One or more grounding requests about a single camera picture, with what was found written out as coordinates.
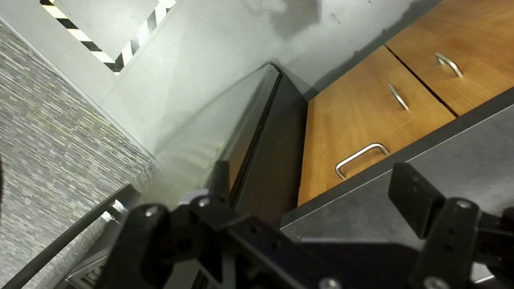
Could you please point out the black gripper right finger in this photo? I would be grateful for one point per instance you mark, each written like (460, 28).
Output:
(415, 198)

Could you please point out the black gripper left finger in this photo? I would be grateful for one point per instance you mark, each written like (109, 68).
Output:
(220, 182)

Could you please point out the wooden lower cabinet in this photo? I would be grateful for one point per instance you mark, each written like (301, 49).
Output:
(358, 109)

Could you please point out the metal drawer handle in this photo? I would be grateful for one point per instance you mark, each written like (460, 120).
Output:
(357, 155)

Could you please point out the metal cabinet door handle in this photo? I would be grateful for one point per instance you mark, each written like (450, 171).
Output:
(402, 104)

